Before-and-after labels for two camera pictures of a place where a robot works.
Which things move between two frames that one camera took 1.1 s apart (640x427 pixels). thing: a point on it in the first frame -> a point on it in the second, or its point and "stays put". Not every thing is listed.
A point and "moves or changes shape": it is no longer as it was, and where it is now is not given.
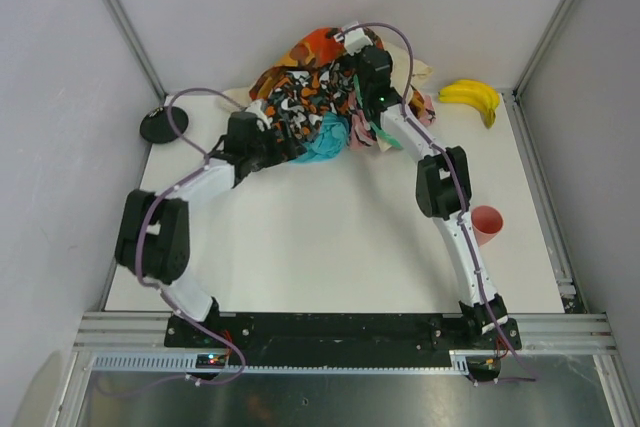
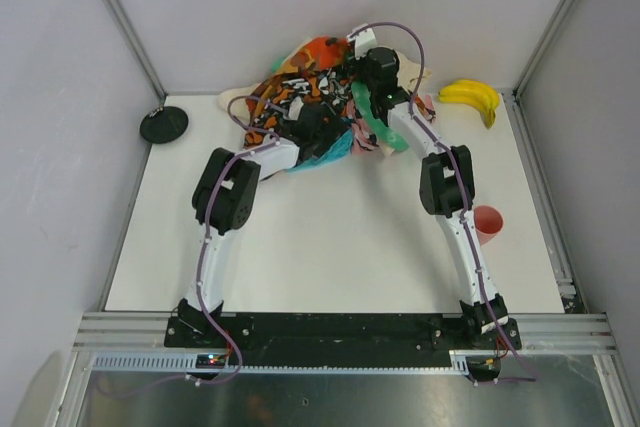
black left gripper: x=286 y=139 -> x=330 y=132
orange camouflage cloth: x=317 y=48 moves or changes shape
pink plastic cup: x=487 y=223 stays put
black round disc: x=157 y=128 stays put
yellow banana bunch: x=479 y=95 stays put
